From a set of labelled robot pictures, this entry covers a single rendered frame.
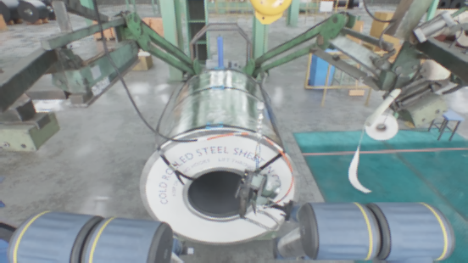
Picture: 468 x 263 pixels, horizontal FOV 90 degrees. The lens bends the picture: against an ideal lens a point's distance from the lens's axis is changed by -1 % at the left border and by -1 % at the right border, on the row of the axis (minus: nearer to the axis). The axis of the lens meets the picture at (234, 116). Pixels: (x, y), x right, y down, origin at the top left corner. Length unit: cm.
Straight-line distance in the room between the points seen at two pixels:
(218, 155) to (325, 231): 106
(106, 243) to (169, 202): 132
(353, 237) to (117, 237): 58
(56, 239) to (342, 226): 70
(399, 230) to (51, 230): 87
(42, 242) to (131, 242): 21
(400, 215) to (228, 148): 107
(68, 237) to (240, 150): 112
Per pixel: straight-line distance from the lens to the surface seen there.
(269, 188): 164
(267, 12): 114
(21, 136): 149
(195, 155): 164
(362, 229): 74
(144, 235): 66
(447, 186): 401
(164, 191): 190
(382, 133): 160
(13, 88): 96
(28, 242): 80
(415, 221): 82
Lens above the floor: 215
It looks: 28 degrees down
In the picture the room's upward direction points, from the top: straight up
